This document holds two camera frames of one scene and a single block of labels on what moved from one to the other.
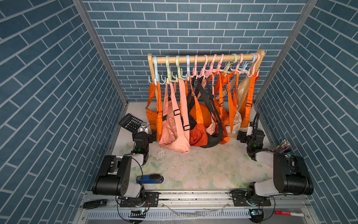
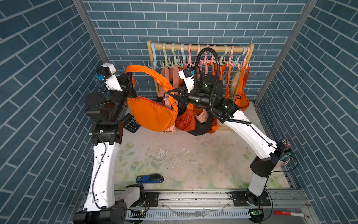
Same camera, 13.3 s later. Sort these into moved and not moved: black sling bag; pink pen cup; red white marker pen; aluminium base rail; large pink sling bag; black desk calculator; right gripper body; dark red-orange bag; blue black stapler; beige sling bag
Moved: beige sling bag; black sling bag; large pink sling bag; right gripper body; dark red-orange bag
Not moved: blue black stapler; pink pen cup; black desk calculator; red white marker pen; aluminium base rail
